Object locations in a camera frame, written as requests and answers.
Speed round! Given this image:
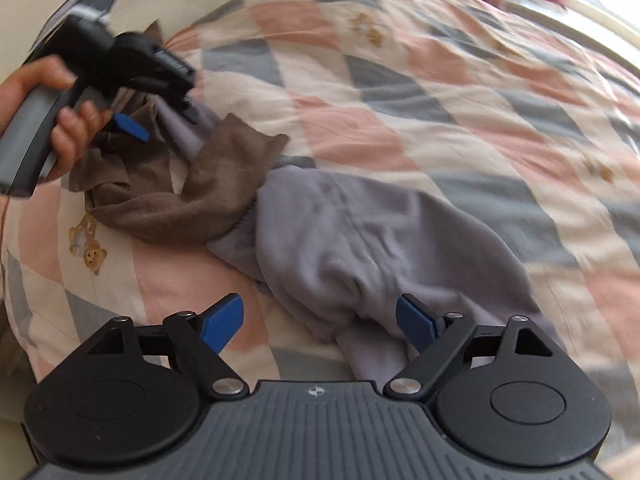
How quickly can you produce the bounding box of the brown garment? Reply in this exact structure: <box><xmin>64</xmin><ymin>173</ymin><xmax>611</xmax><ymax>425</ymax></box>
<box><xmin>66</xmin><ymin>89</ymin><xmax>290</xmax><ymax>245</ymax></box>

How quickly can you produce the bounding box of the grey purple garment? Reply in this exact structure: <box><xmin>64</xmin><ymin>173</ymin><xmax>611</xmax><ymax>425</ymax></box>
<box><xmin>156</xmin><ymin>103</ymin><xmax>558</xmax><ymax>384</ymax></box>

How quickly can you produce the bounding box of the person's left hand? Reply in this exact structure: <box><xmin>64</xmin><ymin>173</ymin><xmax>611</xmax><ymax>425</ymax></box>
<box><xmin>0</xmin><ymin>55</ymin><xmax>114</xmax><ymax>201</ymax></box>

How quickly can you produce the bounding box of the checkered pink grey duvet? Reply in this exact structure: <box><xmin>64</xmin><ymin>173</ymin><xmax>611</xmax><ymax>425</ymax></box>
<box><xmin>1</xmin><ymin>0</ymin><xmax>639</xmax><ymax>479</ymax></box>

